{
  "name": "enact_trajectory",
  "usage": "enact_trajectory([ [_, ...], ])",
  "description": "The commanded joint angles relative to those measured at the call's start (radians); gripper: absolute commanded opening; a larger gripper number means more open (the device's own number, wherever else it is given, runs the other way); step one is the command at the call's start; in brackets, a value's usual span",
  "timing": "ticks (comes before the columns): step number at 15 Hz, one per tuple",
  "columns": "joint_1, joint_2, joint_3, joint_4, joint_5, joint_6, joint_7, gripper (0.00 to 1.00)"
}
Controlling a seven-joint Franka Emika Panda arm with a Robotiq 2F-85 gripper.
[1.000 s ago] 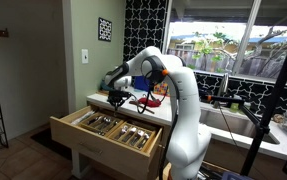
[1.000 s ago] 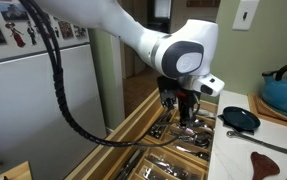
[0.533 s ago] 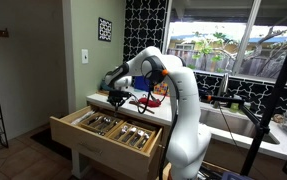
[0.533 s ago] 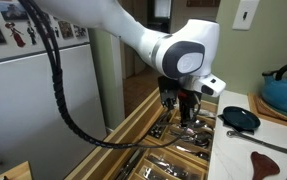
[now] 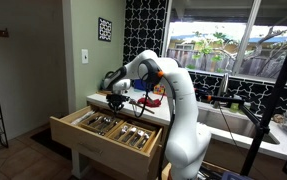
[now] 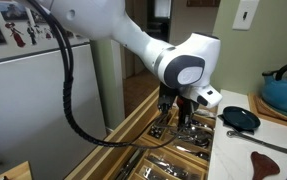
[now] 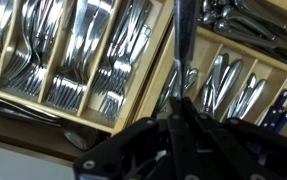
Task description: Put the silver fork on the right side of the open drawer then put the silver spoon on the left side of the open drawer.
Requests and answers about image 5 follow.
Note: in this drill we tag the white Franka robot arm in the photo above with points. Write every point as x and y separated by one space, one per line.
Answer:
186 110

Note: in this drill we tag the wooden trivet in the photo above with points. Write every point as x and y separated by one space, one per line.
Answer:
101 92

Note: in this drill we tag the light wooden drawer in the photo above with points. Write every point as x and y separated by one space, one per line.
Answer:
109 160

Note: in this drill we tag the long slender utensil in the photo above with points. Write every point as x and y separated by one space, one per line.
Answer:
149 110

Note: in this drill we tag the wooden cutlery tray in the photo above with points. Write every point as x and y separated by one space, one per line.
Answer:
126 145
91 129

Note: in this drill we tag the silver cutlery piece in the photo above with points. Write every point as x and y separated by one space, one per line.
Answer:
130 133
139 136
144 139
123 130

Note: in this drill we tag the white flat drawer item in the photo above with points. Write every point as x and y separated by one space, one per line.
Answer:
83 117

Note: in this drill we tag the cream cabinet frame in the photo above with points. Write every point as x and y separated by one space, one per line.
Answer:
79 165

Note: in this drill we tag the silver fork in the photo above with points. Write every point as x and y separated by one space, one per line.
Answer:
105 122
111 126

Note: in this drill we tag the colourful pot holder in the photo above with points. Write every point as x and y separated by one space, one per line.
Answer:
159 90

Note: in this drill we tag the dark patterned floor mat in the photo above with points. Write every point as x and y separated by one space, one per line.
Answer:
49 141

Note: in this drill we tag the white window frame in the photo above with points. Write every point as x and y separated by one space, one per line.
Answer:
246 36

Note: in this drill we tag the red spoon rest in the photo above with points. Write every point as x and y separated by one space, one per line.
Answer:
151 102

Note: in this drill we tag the chrome faucet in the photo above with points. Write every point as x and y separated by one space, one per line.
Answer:
223 85

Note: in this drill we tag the blue container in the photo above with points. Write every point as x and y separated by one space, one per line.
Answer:
139 84

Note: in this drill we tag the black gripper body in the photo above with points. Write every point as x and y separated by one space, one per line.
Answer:
117 98

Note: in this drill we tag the steel sink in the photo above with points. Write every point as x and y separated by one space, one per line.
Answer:
239 125

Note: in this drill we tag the blue kettle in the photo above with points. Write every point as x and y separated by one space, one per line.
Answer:
101 86

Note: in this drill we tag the white light switch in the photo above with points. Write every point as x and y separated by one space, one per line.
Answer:
85 56

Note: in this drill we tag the black tripod stand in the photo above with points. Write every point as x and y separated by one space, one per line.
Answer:
270 110

